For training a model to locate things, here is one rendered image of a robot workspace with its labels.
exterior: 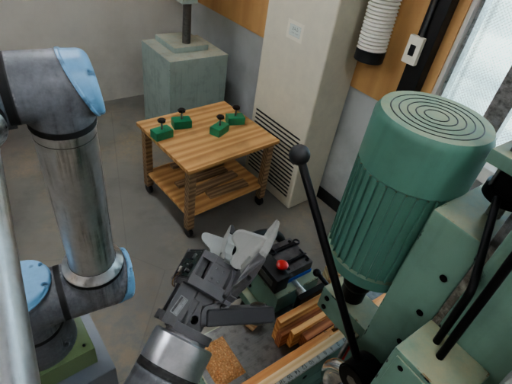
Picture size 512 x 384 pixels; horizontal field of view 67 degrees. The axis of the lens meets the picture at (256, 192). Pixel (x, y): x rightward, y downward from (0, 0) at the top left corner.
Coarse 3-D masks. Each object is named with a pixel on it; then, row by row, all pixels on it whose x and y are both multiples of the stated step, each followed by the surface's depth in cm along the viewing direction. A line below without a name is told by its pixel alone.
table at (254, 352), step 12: (252, 300) 103; (372, 300) 105; (276, 312) 98; (264, 324) 95; (216, 336) 90; (228, 336) 91; (240, 336) 91; (252, 336) 92; (264, 336) 92; (240, 348) 89; (252, 348) 89; (264, 348) 90; (276, 348) 90; (288, 348) 91; (240, 360) 87; (252, 360) 87; (264, 360) 87; (276, 360) 88; (204, 372) 84; (252, 372) 85
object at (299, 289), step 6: (294, 282) 98; (300, 288) 97; (312, 288) 93; (318, 288) 93; (300, 294) 91; (306, 294) 92; (312, 294) 92; (318, 294) 95; (300, 300) 90; (306, 300) 92; (294, 306) 93
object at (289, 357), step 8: (384, 296) 101; (376, 304) 99; (328, 328) 92; (328, 336) 90; (304, 344) 87; (312, 344) 88; (296, 352) 86; (304, 352) 86; (280, 360) 84; (288, 360) 84; (272, 368) 82; (280, 368) 82; (256, 376) 80; (264, 376) 81
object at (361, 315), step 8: (328, 288) 84; (320, 296) 87; (328, 296) 84; (320, 304) 88; (328, 304) 85; (336, 304) 83; (360, 304) 82; (368, 304) 82; (328, 312) 86; (336, 312) 84; (352, 312) 80; (360, 312) 81; (368, 312) 81; (336, 320) 84; (352, 320) 80; (360, 320) 79; (368, 320) 79; (360, 328) 78; (360, 336) 79
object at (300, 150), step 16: (304, 160) 61; (304, 176) 62; (320, 224) 63; (320, 240) 63; (336, 272) 63; (336, 288) 63; (352, 336) 64; (352, 352) 64; (368, 352) 65; (352, 368) 63; (368, 368) 63
